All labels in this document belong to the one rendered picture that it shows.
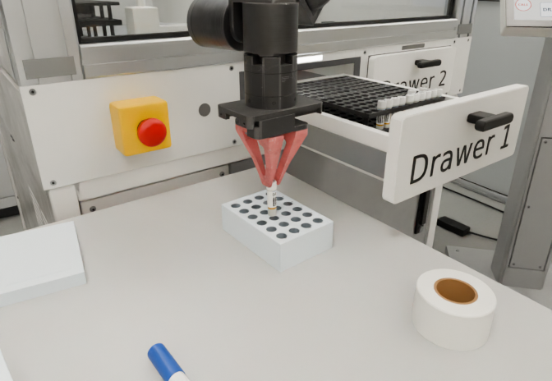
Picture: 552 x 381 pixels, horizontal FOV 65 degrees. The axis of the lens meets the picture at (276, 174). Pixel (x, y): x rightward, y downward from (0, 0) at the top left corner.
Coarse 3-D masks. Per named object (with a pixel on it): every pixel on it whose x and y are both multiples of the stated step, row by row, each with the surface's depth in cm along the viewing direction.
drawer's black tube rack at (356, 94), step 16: (320, 80) 81; (336, 80) 81; (352, 80) 81; (368, 80) 80; (320, 96) 70; (336, 96) 69; (352, 96) 69; (368, 96) 69; (384, 96) 69; (336, 112) 71; (352, 112) 61; (384, 128) 63
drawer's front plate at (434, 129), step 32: (480, 96) 57; (512, 96) 61; (416, 128) 50; (448, 128) 54; (512, 128) 64; (416, 160) 52; (448, 160) 56; (480, 160) 62; (384, 192) 52; (416, 192) 54
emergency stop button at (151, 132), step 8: (144, 120) 59; (152, 120) 59; (144, 128) 58; (152, 128) 59; (160, 128) 59; (144, 136) 58; (152, 136) 59; (160, 136) 60; (144, 144) 59; (152, 144) 60
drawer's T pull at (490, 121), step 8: (472, 112) 56; (480, 112) 56; (488, 112) 56; (504, 112) 55; (472, 120) 55; (480, 120) 52; (488, 120) 52; (496, 120) 53; (504, 120) 54; (512, 120) 56; (480, 128) 52; (488, 128) 53
